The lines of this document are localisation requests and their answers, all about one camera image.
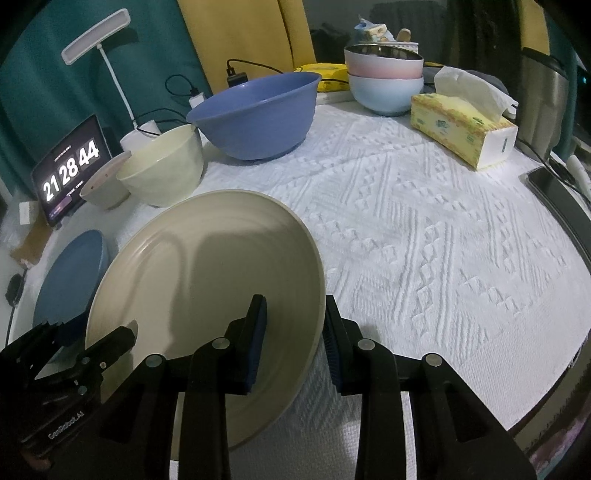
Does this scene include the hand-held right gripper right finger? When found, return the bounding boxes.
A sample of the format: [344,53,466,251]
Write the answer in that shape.
[323,294,539,480]

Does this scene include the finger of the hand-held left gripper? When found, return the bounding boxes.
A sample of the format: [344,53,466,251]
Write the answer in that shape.
[0,320,63,384]
[44,325,138,402]

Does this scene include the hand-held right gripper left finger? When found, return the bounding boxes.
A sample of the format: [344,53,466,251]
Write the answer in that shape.
[48,294,269,480]

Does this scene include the cream plate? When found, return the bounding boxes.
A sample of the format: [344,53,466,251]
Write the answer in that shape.
[85,190,326,452]

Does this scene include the cream bowl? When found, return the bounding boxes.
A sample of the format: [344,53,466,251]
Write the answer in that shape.
[115,124,205,208]

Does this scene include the dark blue plate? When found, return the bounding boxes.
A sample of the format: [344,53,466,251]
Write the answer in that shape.
[186,71,322,161]

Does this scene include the black round device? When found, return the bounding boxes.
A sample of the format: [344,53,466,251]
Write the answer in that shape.
[4,273,25,308]

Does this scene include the brown cardboard box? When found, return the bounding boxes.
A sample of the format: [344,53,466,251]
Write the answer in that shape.
[9,200,52,269]

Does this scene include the small pink bowl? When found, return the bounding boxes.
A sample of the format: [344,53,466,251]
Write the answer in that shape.
[79,150,134,210]

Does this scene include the tablet with clock display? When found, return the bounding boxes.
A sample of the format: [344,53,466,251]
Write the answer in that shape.
[31,114,112,228]

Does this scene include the teal curtain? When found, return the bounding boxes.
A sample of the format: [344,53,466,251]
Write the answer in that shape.
[0,0,208,195]
[570,41,586,81]

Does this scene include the white folded packet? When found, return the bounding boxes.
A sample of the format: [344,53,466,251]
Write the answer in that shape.
[316,90,354,106]

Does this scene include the yellow tissue box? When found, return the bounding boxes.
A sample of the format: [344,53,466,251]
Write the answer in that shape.
[411,66,520,172]

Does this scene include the light blue bowl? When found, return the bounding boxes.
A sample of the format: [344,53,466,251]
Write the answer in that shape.
[348,74,424,116]

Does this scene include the black phone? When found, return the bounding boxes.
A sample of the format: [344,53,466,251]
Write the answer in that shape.
[526,166,591,215]

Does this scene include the yellow packet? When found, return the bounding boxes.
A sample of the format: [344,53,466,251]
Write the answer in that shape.
[295,63,349,83]

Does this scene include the pink steel-lined bowl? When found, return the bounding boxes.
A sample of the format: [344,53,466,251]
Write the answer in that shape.
[344,45,424,79]

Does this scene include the white tube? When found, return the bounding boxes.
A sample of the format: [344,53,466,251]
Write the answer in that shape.
[566,154,591,200]

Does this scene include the grey cloth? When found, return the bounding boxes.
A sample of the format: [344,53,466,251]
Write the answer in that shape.
[424,67,505,89]

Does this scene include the white desk lamp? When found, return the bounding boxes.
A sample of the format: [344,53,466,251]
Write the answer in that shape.
[61,8,160,153]

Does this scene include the yellow curtain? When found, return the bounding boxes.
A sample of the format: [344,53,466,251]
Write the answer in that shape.
[178,0,317,88]
[531,0,561,51]

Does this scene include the white container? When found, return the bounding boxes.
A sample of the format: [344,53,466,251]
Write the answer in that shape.
[355,39,420,52]

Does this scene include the steel thermos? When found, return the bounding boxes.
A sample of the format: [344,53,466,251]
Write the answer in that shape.
[515,46,575,162]

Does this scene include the black lamp cable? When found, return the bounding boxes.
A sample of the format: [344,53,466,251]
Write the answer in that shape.
[133,108,191,138]

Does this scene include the black looped cable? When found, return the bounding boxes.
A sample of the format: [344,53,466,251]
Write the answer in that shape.
[165,74,200,100]

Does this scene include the black charger cable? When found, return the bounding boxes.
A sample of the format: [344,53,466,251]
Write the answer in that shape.
[226,58,303,75]

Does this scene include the black thermos cable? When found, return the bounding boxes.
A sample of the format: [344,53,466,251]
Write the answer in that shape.
[517,141,583,190]

